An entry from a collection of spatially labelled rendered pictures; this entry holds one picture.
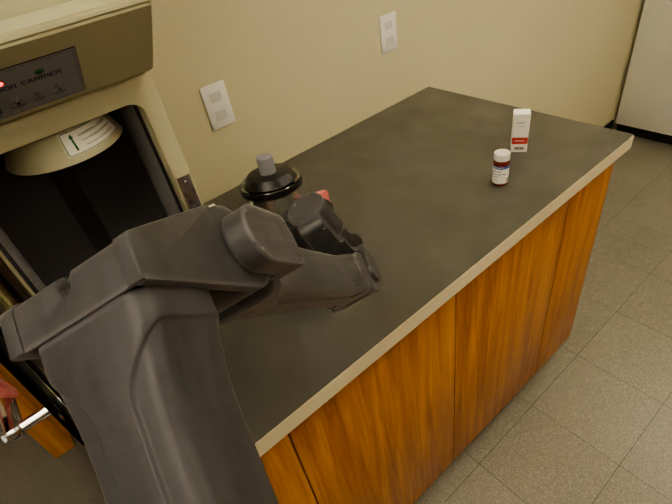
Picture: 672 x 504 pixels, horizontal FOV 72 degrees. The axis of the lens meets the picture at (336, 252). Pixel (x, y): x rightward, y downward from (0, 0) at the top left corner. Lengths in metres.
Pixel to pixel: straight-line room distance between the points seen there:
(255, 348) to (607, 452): 1.32
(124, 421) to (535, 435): 1.70
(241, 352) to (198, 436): 0.68
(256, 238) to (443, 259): 0.74
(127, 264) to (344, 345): 0.66
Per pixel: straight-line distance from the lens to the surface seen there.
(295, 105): 1.44
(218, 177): 1.36
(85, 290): 0.22
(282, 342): 0.87
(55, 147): 0.78
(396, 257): 0.99
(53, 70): 0.66
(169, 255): 0.22
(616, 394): 2.00
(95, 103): 0.75
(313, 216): 0.62
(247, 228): 0.26
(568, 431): 1.87
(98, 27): 0.63
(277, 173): 0.79
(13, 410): 0.61
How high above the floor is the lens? 1.58
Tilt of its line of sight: 39 degrees down
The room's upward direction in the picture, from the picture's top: 11 degrees counter-clockwise
